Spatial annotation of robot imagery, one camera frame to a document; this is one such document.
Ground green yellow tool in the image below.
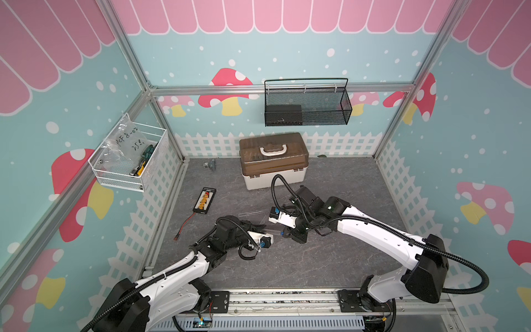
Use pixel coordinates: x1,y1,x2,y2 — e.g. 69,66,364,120
129,145,156,177

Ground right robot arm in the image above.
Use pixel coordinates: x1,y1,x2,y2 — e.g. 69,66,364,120
270,186,490,310

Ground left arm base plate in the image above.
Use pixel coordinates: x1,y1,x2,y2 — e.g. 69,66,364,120
178,291,230,314

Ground black board yellow connectors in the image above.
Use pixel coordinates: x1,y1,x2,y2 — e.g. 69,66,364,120
192,188,217,214

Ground brown lid storage box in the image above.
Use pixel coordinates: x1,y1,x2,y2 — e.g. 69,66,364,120
239,133,309,190

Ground black box in basket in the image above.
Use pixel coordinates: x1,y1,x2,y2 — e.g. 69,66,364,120
264,105,303,127

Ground red black wire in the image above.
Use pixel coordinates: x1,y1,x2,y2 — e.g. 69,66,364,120
173,212,198,242

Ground black mesh wall basket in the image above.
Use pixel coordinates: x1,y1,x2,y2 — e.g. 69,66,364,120
264,77,353,126

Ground small green circuit board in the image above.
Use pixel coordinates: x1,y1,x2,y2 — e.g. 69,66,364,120
192,318,213,329

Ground small grey metal clamp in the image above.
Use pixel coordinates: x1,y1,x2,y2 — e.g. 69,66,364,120
203,159,217,171

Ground clear test tube diagonal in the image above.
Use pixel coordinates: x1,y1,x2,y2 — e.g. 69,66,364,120
264,224,285,235

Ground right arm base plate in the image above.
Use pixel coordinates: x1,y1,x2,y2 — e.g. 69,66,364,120
337,289,394,313

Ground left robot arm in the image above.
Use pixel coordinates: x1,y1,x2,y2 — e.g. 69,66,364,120
82,216,274,331

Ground white wire wall basket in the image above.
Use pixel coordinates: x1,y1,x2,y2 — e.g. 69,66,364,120
88,116,169,192

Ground clear plastic zip bag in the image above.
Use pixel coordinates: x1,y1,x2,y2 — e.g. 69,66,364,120
98,115,149,170

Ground clear test tube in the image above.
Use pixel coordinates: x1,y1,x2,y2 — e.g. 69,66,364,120
238,210,265,219

